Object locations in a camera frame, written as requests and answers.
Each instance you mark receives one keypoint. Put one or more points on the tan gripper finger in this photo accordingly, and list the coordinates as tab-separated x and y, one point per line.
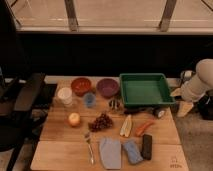
184	108
176	92

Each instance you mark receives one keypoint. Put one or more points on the black eraser block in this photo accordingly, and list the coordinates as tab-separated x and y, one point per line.
146	147

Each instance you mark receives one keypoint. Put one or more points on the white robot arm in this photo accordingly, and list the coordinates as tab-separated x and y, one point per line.
193	90

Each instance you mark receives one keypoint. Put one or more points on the purple bowl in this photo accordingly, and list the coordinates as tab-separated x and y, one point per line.
107	87

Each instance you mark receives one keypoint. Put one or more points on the red bowl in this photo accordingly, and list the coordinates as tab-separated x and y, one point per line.
81	85

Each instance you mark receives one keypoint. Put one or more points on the round metal dish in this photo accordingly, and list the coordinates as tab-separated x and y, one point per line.
186	75

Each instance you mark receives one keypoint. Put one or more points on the black device on right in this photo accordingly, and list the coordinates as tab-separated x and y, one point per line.
205	106

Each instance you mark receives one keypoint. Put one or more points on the green plastic tray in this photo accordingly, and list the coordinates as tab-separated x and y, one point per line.
145	89

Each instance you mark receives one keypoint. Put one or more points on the orange carrot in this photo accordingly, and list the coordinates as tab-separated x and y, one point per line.
141	129

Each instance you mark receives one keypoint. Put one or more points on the peeled banana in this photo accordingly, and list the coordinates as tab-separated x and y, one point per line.
126	127

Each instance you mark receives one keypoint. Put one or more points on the blue sponge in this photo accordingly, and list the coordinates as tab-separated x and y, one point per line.
132	151

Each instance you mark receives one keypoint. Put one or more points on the bunch of dark grapes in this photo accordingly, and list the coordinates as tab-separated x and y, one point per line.
100	123

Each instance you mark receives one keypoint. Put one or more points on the light blue cloth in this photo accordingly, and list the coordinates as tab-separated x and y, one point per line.
110	153

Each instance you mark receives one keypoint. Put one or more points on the blue cup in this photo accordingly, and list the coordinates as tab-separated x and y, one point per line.
89	99

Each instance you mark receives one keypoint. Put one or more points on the metal fork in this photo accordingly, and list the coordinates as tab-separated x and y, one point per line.
88	140

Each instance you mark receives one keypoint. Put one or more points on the white cup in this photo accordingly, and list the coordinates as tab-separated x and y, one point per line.
65	95

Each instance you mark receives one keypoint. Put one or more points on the black office chair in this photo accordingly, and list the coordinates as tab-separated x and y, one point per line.
16	126

